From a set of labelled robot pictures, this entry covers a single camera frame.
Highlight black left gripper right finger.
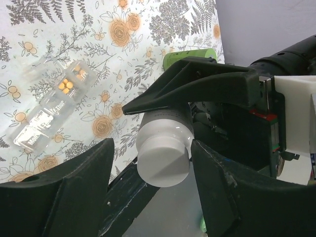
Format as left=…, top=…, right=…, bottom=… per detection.
left=191, top=140, right=316, bottom=237

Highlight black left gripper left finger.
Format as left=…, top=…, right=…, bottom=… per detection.
left=0, top=139, right=114, bottom=237

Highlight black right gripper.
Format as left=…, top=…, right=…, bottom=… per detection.
left=122, top=56, right=286, bottom=178

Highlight white bottle cap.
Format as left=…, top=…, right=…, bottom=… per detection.
left=137, top=137, right=190, bottom=188

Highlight white pill bottle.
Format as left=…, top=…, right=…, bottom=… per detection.
left=136, top=104, right=194, bottom=150

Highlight orange pills in organizer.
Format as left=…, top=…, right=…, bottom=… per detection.
left=57, top=63, right=84, bottom=97

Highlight green pill bottle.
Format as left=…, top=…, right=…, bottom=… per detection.
left=163, top=47, right=218, bottom=72

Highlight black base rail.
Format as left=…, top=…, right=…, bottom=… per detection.
left=99, top=162, right=159, bottom=237

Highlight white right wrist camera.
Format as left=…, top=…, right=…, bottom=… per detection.
left=275, top=76, right=316, bottom=155

